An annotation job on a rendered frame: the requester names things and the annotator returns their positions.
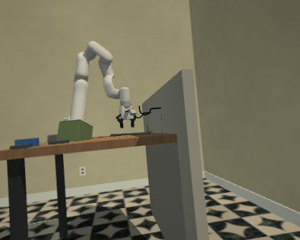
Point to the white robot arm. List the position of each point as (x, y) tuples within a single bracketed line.
[(81, 87)]

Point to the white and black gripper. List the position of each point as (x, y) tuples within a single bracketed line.
[(125, 115)]

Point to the blue rectangular block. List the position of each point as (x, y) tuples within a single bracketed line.
[(34, 141)]

